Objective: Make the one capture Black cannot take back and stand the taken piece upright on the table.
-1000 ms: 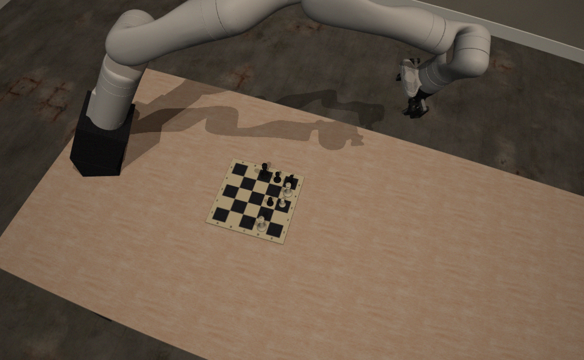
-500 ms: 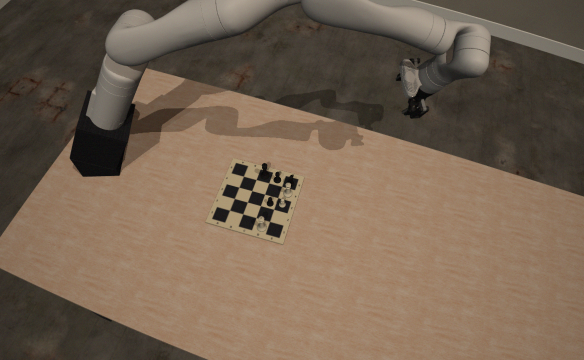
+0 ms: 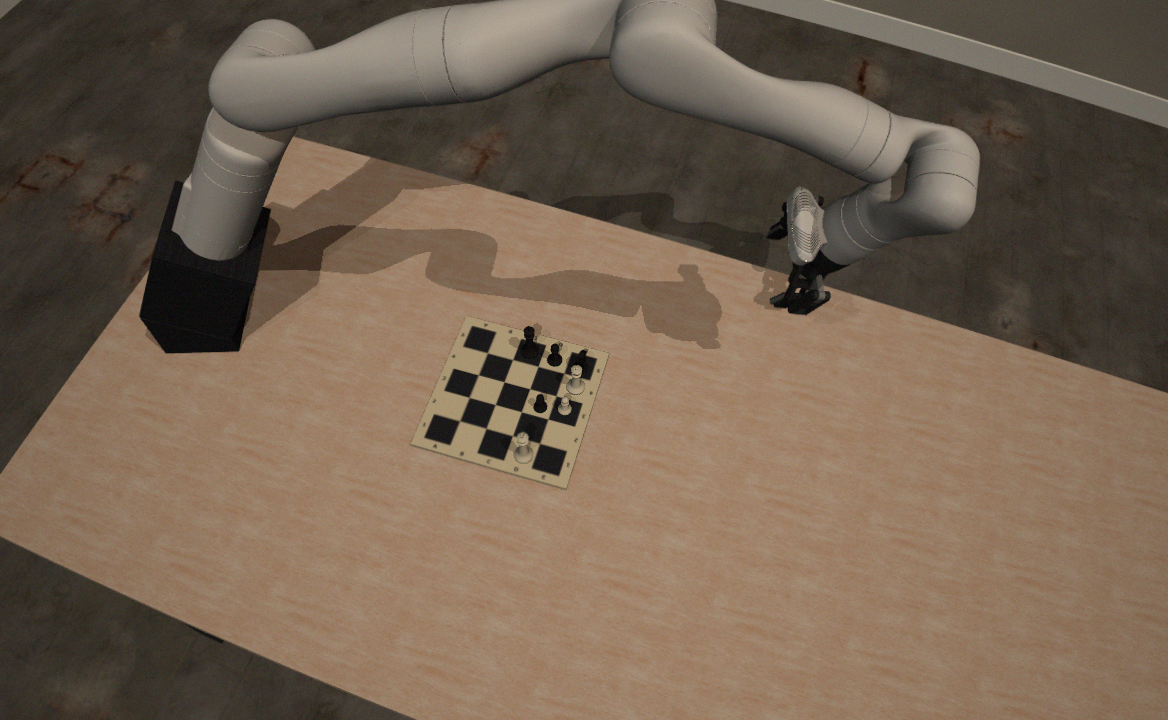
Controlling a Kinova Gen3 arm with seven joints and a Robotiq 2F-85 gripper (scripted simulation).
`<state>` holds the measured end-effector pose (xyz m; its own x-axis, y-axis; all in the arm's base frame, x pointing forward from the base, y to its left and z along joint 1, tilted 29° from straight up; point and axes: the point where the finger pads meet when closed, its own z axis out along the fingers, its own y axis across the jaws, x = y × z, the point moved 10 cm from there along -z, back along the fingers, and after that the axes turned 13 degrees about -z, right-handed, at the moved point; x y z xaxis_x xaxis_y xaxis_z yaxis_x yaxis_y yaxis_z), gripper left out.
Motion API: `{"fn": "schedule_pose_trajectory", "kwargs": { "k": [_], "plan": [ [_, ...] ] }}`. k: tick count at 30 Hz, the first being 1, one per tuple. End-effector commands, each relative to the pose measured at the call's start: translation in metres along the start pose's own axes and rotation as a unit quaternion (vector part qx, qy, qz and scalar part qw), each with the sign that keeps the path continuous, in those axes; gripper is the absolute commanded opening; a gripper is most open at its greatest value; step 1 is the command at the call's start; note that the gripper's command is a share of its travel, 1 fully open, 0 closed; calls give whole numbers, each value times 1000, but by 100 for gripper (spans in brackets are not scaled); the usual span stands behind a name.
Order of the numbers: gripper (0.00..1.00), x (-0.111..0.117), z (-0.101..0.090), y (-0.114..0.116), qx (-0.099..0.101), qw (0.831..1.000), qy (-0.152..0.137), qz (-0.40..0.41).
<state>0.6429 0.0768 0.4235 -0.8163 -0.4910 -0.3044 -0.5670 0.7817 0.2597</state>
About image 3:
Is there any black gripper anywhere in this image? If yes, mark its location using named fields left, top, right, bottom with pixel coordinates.
left=766, top=202, right=849, bottom=316

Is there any white chess king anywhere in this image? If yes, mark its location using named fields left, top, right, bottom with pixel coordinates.
left=514, top=432, right=533, bottom=464

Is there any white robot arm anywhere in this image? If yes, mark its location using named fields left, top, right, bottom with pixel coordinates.
left=172, top=0, right=980, bottom=265

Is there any black and cream chessboard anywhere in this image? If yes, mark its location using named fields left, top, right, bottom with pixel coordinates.
left=411, top=316, right=609, bottom=490

